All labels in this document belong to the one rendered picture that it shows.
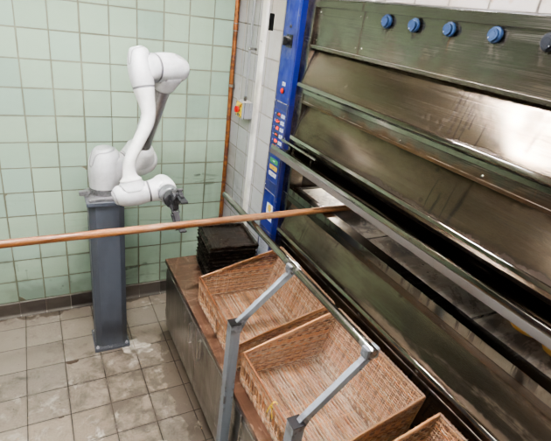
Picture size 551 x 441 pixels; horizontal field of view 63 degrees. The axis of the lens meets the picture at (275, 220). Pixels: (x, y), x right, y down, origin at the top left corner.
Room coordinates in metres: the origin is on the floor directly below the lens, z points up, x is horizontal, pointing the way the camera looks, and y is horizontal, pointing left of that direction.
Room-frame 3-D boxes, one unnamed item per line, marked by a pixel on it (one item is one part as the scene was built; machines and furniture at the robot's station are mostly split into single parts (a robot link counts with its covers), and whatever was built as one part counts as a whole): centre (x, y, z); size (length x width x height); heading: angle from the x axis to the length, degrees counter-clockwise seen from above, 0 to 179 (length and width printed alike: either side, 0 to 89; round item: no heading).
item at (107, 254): (2.22, 0.95, 0.50); 0.21 x 0.21 x 1.00; 29
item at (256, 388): (1.33, -0.28, 0.72); 0.56 x 0.49 x 0.28; 31
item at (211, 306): (1.84, 0.02, 0.72); 0.56 x 0.49 x 0.28; 29
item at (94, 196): (2.21, 0.96, 1.03); 0.22 x 0.18 x 0.06; 119
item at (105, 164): (2.23, 0.94, 1.17); 0.18 x 0.16 x 0.22; 145
